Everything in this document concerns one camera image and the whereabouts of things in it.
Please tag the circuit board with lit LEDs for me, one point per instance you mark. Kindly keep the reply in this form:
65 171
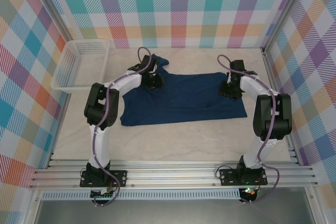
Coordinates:
249 192

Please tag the aluminium frame post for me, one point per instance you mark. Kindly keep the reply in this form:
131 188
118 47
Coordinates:
284 9
53 3

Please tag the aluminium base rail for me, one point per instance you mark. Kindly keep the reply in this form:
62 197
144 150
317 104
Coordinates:
170 174

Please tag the black circuit board white connector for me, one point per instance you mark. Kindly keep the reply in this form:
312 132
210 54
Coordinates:
98 195

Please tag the white plastic mesh basket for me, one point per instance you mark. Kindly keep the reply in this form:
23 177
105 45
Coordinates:
78 64

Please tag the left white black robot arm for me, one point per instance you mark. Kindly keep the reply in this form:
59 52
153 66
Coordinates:
94 108

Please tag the aluminium table side rail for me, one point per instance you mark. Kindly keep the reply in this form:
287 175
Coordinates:
271 77

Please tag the dark blue t-shirt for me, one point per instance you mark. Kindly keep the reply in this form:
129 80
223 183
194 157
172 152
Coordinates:
183 98

